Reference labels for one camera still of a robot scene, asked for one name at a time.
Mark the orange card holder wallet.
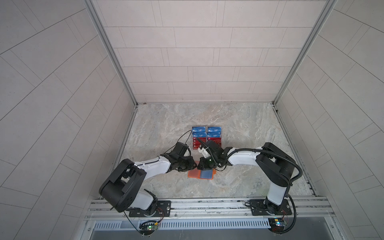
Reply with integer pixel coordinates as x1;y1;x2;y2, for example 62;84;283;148
188;161;216;180

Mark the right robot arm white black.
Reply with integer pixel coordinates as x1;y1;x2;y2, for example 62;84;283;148
198;140;303;215

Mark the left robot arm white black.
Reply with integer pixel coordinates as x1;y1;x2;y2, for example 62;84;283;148
99;142;197;216

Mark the red vip card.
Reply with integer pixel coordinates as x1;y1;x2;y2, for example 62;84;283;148
193;142;205;150
207;138;222;144
193;137;207;143

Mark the red VIP card bottom left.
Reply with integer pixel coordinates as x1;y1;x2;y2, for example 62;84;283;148
193;142;205;150

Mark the blue card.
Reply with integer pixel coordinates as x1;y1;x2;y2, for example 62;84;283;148
192;127;206;133
207;127;222;133
193;132;207;138
207;132;221;138

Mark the clear acrylic card display stand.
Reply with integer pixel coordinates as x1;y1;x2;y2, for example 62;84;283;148
192;126;222;150

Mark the blue card top right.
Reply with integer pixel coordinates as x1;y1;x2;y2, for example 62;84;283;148
207;127;222;133

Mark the blue card top left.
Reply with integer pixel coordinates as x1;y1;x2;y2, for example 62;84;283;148
192;127;206;133

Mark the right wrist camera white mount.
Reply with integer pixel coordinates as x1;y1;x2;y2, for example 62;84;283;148
198;147;211;159

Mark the aluminium mounting rail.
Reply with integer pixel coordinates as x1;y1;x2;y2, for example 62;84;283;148
85;196;335;221

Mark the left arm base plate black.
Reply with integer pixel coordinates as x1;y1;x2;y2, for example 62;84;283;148
128;201;172;218

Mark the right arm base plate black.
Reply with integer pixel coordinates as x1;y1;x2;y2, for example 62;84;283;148
245;199;293;216

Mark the left circuit board with wires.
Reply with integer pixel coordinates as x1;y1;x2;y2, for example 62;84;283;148
139;220;160;236

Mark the circuit board with wires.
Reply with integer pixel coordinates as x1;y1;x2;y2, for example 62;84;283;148
268;218;287;233
139;220;160;236

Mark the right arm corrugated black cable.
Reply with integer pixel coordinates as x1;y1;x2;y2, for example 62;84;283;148
196;137;304;234

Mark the right circuit board with wires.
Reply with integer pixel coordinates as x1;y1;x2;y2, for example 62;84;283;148
268;218;287;233

